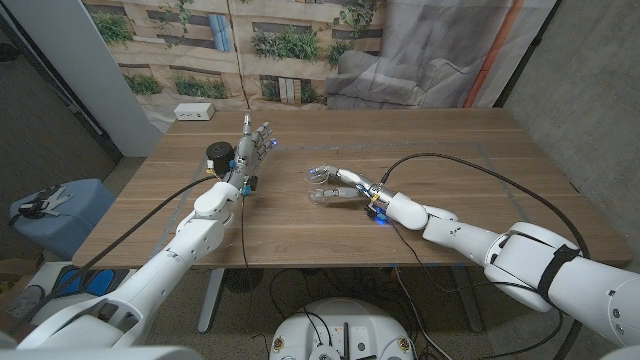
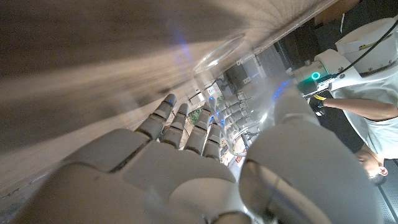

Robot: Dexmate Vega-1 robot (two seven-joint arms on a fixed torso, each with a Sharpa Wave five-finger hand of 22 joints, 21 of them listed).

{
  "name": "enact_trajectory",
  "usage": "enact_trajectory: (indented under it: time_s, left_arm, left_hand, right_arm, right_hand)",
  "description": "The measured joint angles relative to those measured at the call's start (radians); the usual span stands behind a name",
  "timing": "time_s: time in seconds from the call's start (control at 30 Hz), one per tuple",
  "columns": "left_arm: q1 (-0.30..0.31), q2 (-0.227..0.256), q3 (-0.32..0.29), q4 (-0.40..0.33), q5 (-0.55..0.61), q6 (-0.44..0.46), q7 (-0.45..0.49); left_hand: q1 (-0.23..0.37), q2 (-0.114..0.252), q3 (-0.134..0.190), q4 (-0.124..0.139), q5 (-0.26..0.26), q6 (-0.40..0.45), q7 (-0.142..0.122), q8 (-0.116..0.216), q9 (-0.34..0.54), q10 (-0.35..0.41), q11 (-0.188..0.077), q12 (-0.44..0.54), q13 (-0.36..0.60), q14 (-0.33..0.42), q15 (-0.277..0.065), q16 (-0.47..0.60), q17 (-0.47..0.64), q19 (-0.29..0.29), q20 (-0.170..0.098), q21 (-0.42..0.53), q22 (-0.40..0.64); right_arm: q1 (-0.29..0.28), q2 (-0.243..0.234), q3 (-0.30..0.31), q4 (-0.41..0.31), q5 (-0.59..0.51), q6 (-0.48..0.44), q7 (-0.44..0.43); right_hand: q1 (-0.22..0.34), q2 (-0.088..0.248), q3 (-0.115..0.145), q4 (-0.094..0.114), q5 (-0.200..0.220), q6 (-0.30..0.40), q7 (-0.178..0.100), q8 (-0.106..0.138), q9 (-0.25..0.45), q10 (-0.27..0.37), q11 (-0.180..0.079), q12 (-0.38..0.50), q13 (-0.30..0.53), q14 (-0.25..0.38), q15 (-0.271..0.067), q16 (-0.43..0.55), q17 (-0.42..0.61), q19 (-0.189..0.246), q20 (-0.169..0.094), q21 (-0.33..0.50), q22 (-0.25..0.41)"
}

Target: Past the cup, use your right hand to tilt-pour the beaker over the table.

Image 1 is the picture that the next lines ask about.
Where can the black cylinder wrist module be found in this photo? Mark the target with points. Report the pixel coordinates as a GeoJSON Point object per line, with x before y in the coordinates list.
{"type": "Point", "coordinates": [220, 152]}

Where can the black backdrop stand pole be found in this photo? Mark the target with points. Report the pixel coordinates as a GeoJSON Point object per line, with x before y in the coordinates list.
{"type": "Point", "coordinates": [525, 55]}

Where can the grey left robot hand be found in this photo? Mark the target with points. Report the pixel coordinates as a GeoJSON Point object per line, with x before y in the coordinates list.
{"type": "Point", "coordinates": [246, 155]}

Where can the black round floor disc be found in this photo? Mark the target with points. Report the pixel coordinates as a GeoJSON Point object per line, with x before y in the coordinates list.
{"type": "Point", "coordinates": [243, 280]}

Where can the white power strip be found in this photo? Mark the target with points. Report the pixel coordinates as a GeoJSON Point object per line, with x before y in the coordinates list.
{"type": "Point", "coordinates": [194, 111]}

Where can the blue padded stool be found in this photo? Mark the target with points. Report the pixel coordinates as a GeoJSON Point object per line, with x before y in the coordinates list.
{"type": "Point", "coordinates": [65, 225]}

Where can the small black wrist box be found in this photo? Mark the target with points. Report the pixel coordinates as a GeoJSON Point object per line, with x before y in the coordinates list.
{"type": "Point", "coordinates": [251, 184]}
{"type": "Point", "coordinates": [376, 212]}

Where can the white tray with blue pads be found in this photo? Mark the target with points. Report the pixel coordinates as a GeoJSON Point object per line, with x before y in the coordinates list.
{"type": "Point", "coordinates": [100, 282]}

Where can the brown cardboard box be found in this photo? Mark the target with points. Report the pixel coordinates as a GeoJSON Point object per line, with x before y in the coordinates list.
{"type": "Point", "coordinates": [15, 270]}

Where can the white table leg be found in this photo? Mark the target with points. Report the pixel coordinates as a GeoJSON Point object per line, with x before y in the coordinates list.
{"type": "Point", "coordinates": [467, 300]}
{"type": "Point", "coordinates": [210, 300]}

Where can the white pillar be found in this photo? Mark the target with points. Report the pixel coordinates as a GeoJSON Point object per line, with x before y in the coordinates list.
{"type": "Point", "coordinates": [95, 75]}

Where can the printed fabric backdrop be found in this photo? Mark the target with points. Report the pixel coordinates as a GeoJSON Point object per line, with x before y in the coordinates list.
{"type": "Point", "coordinates": [300, 75]}

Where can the clear glass beaker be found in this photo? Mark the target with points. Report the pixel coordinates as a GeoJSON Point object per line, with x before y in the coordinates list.
{"type": "Point", "coordinates": [316, 184]}

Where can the small black left wrist box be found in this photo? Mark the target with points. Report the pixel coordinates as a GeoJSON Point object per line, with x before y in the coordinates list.
{"type": "Point", "coordinates": [251, 184]}

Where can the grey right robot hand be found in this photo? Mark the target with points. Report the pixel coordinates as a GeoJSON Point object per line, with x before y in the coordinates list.
{"type": "Point", "coordinates": [372, 190]}

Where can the small black right wrist box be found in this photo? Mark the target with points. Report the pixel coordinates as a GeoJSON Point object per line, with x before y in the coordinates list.
{"type": "Point", "coordinates": [376, 212]}

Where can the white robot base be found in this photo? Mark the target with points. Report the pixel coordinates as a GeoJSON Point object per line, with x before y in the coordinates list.
{"type": "Point", "coordinates": [340, 325]}

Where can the grey and black hand tool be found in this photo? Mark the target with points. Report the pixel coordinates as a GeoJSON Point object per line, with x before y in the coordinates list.
{"type": "Point", "coordinates": [45, 202]}

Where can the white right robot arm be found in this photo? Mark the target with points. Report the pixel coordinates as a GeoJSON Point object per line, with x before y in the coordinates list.
{"type": "Point", "coordinates": [525, 260]}

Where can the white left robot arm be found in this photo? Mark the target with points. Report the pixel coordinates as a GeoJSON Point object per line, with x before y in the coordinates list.
{"type": "Point", "coordinates": [165, 270]}

